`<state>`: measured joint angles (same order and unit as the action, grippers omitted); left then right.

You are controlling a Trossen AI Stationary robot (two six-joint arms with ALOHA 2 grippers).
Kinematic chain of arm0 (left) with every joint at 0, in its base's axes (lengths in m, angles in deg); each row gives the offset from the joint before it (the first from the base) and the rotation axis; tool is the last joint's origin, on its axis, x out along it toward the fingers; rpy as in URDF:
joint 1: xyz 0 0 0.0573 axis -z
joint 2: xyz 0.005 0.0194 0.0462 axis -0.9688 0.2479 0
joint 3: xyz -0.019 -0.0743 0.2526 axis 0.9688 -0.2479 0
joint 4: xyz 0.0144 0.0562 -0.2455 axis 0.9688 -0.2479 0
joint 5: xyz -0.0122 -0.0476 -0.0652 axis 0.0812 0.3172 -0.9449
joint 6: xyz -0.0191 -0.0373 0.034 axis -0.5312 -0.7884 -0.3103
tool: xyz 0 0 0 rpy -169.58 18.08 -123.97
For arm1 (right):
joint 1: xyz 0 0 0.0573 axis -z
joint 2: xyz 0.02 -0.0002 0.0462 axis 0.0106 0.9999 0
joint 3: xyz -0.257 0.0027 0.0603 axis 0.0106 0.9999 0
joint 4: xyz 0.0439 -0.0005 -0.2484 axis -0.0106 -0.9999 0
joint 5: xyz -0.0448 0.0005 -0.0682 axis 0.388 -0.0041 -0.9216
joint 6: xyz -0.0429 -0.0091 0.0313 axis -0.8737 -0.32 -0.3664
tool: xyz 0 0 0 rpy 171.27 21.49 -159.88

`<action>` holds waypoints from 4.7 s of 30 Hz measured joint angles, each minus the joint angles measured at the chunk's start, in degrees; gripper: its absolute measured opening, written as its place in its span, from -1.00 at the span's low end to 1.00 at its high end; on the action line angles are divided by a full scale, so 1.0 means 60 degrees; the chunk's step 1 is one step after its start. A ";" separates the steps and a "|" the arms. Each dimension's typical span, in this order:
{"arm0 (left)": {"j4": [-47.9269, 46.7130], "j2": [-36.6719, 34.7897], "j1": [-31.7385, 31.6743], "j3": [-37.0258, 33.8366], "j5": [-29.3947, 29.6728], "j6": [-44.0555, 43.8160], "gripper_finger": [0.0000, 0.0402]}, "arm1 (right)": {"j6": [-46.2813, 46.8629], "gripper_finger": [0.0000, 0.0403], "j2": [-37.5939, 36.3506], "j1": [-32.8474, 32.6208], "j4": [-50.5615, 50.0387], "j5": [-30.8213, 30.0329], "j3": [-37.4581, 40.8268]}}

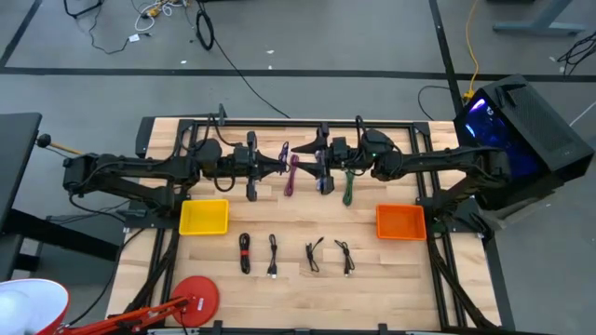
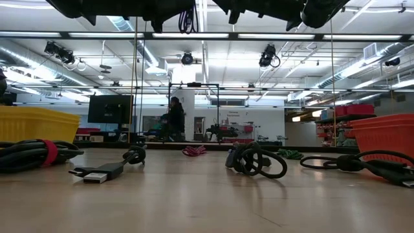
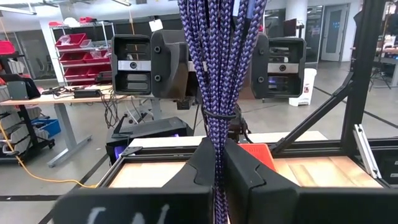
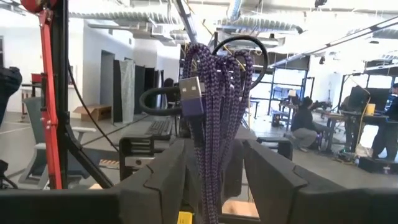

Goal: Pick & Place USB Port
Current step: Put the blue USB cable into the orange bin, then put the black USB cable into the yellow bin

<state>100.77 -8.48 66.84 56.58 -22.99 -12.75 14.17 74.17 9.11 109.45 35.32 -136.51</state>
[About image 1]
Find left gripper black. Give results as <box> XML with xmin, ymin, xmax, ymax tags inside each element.
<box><xmin>227</xmin><ymin>131</ymin><xmax>286</xmax><ymax>202</ymax></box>

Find black USB cable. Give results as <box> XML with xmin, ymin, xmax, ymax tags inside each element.
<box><xmin>333</xmin><ymin>239</ymin><xmax>356</xmax><ymax>278</ymax></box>
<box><xmin>266</xmin><ymin>234</ymin><xmax>279</xmax><ymax>279</ymax></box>
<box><xmin>305</xmin><ymin>236</ymin><xmax>326</xmax><ymax>274</ymax></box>

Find thin black cable white plug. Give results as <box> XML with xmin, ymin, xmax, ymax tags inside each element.
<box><xmin>87</xmin><ymin>4</ymin><xmax>141</xmax><ymax>56</ymax></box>

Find blue braided cable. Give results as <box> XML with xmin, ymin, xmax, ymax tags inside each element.
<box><xmin>314</xmin><ymin>149</ymin><xmax>324</xmax><ymax>193</ymax></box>

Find black computer case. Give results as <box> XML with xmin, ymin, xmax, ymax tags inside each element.
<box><xmin>453</xmin><ymin>74</ymin><xmax>596</xmax><ymax>213</ymax></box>

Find orange plastic bin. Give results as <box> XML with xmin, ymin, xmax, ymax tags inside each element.
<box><xmin>375</xmin><ymin>203</ymin><xmax>428</xmax><ymax>242</ymax></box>

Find black metal table frame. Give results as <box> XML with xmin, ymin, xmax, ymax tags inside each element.
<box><xmin>121</xmin><ymin>114</ymin><xmax>518</xmax><ymax>335</ymax></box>

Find yellow floor cable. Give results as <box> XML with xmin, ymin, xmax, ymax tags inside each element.
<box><xmin>463</xmin><ymin>0</ymin><xmax>481</xmax><ymax>103</ymax></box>

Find white floor cables with strip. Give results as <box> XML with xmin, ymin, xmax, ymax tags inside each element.
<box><xmin>133</xmin><ymin>0</ymin><xmax>187</xmax><ymax>34</ymax></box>

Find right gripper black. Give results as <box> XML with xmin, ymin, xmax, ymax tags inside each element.
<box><xmin>291</xmin><ymin>122</ymin><xmax>359</xmax><ymax>195</ymax></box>

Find grey computer stand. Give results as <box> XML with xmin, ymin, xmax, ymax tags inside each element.
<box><xmin>479</xmin><ymin>183</ymin><xmax>567</xmax><ymax>232</ymax></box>

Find magenta braided cable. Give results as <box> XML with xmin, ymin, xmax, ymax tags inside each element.
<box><xmin>283</xmin><ymin>154</ymin><xmax>301</xmax><ymax>197</ymax></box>

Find black coiled floor cable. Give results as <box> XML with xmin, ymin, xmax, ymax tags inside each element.
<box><xmin>194</xmin><ymin>0</ymin><xmax>292</xmax><ymax>120</ymax></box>

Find green braided cable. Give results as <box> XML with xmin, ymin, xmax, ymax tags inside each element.
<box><xmin>342</xmin><ymin>169</ymin><xmax>357</xmax><ymax>208</ymax></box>

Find yellow plastic bin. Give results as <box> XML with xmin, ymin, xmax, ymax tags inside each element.
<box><xmin>178</xmin><ymin>198</ymin><xmax>231</xmax><ymax>237</ymax></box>

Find violet braided cable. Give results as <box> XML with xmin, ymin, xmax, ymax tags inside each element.
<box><xmin>278</xmin><ymin>141</ymin><xmax>291</xmax><ymax>176</ymax></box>

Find red round lamp base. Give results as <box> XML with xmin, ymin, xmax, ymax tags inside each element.
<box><xmin>169</xmin><ymin>275</ymin><xmax>221</xmax><ymax>328</ymax></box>

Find black desk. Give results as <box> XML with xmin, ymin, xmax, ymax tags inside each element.
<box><xmin>0</xmin><ymin>111</ymin><xmax>121</xmax><ymax>283</ymax></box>

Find wooden stick with black knob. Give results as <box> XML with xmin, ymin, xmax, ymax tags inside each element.
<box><xmin>35</xmin><ymin>133</ymin><xmax>85</xmax><ymax>156</ymax></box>

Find black cable with red band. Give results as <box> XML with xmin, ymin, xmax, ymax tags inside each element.
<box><xmin>237</xmin><ymin>232</ymin><xmax>252</xmax><ymax>275</ymax></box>

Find black floor cable bundle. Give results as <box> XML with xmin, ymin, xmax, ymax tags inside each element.
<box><xmin>556</xmin><ymin>30</ymin><xmax>596</xmax><ymax>78</ymax></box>

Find grey desk leg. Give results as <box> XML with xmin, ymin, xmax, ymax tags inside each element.
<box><xmin>492</xmin><ymin>0</ymin><xmax>588</xmax><ymax>37</ymax></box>

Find red and white lamp shade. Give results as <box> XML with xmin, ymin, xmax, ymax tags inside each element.
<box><xmin>0</xmin><ymin>277</ymin><xmax>71</xmax><ymax>335</ymax></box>

